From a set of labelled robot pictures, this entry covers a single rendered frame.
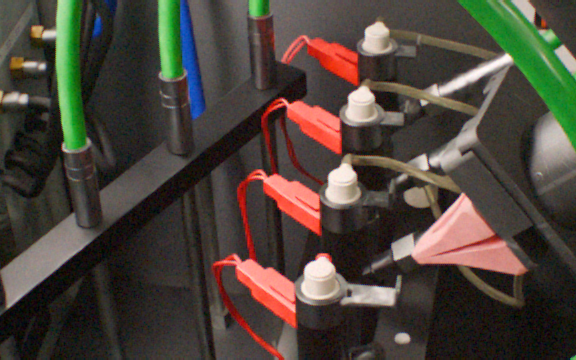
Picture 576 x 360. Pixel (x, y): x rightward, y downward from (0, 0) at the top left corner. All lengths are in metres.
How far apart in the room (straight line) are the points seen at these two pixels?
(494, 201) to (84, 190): 0.29
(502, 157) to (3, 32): 0.47
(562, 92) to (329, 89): 0.56
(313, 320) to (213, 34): 0.35
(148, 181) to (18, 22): 0.20
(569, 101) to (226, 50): 0.58
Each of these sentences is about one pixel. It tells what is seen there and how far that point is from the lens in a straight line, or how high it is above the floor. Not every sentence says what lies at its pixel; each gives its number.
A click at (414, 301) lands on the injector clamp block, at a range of 0.91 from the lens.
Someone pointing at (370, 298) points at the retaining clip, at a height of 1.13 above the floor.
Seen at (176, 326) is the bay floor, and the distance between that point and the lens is 1.12.
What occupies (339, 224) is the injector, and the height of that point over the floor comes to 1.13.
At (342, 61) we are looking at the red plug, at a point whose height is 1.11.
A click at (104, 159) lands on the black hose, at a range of 0.92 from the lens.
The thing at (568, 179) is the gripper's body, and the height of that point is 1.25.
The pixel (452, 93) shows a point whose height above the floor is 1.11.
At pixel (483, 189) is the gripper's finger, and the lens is 0.58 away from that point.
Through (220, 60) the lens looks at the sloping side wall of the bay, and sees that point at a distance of 0.99.
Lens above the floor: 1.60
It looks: 38 degrees down
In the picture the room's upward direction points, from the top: 3 degrees counter-clockwise
